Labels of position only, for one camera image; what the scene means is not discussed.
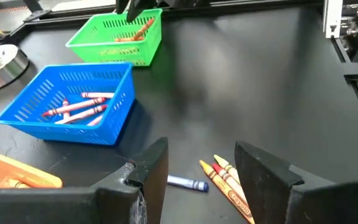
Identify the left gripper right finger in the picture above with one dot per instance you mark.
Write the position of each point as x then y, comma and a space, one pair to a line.
306, 205

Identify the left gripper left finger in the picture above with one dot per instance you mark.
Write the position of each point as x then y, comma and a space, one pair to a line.
73, 208

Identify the green plastic basket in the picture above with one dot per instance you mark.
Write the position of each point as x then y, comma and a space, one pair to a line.
120, 57

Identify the orange plastic basket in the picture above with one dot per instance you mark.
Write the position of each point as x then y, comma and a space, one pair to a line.
11, 168

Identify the white edge plate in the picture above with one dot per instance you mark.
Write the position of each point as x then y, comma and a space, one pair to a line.
332, 18

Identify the blue plastic basket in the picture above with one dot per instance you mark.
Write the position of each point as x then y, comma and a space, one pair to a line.
26, 124

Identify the dark blue crayon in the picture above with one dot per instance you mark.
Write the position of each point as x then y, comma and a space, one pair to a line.
186, 183

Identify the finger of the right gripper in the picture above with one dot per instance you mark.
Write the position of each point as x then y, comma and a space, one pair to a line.
137, 9
121, 5

